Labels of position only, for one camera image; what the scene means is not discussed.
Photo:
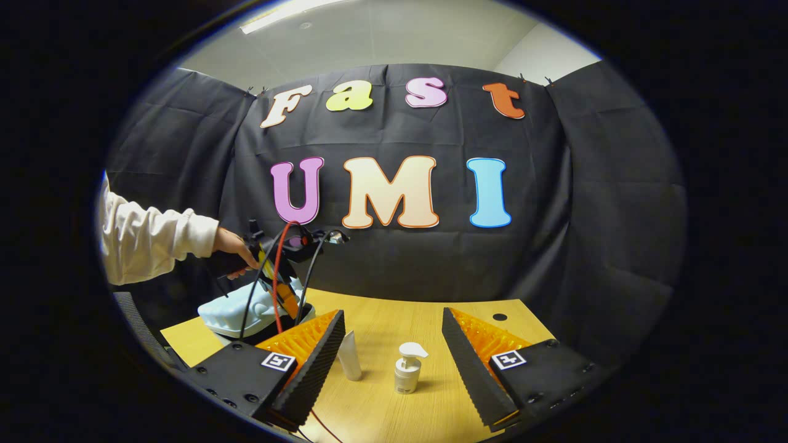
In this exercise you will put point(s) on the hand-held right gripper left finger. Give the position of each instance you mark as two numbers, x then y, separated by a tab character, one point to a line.
317	369

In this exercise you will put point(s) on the black backdrop cloth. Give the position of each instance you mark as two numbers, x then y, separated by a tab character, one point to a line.
431	264

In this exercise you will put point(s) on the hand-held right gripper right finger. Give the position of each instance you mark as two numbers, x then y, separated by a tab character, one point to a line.
471	375

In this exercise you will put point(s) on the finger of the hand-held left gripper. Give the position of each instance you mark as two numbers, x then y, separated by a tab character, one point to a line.
282	289

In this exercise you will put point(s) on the white skin care tube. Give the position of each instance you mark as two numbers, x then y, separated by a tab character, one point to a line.
349	360

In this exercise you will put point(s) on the white pump bottle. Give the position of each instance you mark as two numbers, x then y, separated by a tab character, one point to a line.
407	372

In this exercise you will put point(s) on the small light blue suitcase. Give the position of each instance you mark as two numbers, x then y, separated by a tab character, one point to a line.
231	317

